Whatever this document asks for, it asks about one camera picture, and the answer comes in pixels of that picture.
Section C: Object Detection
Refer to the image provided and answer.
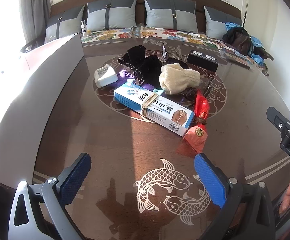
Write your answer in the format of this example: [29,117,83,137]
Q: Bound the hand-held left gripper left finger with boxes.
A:
[8,152,91,240]

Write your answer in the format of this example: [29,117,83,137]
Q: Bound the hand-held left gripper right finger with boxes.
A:
[194,153,275,240]

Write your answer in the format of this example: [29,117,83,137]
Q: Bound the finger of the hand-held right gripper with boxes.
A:
[267,107,290,137]

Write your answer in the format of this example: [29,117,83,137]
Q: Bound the red gift pouch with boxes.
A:
[183,89,210,153]

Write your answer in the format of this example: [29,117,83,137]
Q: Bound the white storage box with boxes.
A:
[0,33,84,189]

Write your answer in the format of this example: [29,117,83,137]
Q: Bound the dark thin-framed glasses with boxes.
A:
[181,78,214,103]

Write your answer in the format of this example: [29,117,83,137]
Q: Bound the blue white medicine box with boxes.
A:
[113,82,195,137]

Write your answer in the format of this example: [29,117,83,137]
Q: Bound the white plastic container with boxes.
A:
[95,64,118,88]

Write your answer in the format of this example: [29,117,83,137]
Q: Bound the teal plastic item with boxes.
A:
[127,79,164,97]

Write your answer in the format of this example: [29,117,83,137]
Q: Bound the cream knitted hat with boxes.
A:
[159,63,201,95]

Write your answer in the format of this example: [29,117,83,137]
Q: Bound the purple scrunchie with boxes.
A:
[118,69,156,91]

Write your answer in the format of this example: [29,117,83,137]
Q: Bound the black velvet hair bow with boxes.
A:
[117,45,163,83]

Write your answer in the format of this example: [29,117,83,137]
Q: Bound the brown patterned desktop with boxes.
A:
[0,36,290,240]

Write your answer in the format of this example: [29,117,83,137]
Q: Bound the blue cloth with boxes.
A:
[225,22,266,65]

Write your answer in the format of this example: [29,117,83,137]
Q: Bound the black cardboard box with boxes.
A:
[186,50,219,72]

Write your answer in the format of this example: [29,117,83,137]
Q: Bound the floor lamp pole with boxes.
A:
[242,0,250,28]

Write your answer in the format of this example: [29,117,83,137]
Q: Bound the floral blanket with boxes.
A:
[81,26,269,73]

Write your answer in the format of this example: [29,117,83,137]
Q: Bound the grey curtain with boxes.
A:
[22,0,51,44]

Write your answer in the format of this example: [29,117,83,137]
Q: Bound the grey strapped pillow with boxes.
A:
[87,0,138,32]
[45,4,86,44]
[204,6,243,40]
[143,0,198,33]

